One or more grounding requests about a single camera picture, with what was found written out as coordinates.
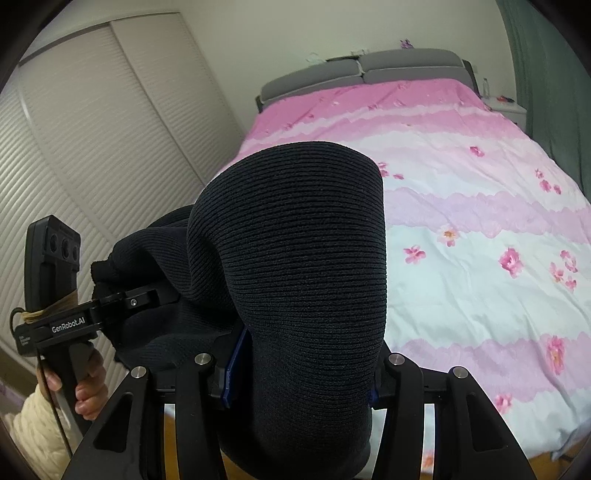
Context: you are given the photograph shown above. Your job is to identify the black knit pants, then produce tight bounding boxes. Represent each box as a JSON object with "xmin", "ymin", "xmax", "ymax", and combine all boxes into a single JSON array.
[{"xmin": 91, "ymin": 142, "xmax": 387, "ymax": 479}]

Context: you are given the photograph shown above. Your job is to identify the person's left hand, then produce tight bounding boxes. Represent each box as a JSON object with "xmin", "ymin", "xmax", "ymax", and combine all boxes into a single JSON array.
[{"xmin": 43, "ymin": 347, "xmax": 110, "ymax": 421}]

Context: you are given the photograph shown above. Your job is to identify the white louvered wardrobe door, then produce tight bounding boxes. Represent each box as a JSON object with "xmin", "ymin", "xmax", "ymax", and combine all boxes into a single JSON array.
[{"xmin": 0, "ymin": 11, "xmax": 246, "ymax": 370}]

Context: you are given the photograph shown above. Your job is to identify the pink floral bed cover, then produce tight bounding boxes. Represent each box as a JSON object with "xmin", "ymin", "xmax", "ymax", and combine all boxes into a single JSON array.
[{"xmin": 239, "ymin": 79, "xmax": 590, "ymax": 457}]

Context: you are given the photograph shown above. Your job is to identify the white bedside table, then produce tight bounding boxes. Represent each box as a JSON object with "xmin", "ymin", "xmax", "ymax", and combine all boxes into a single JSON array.
[{"xmin": 481, "ymin": 96, "xmax": 527, "ymax": 132}]

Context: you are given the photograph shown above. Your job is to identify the green curtain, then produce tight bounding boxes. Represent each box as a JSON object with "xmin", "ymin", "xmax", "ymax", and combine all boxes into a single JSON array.
[{"xmin": 497, "ymin": 1, "xmax": 590, "ymax": 196}]

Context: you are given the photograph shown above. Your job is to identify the grey padded headboard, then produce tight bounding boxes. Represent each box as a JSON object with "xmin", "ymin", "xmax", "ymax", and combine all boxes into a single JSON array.
[{"xmin": 256, "ymin": 48, "xmax": 479, "ymax": 112}]

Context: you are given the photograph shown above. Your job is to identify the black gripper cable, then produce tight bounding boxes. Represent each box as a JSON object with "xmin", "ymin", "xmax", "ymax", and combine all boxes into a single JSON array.
[{"xmin": 11, "ymin": 307, "xmax": 75, "ymax": 458}]

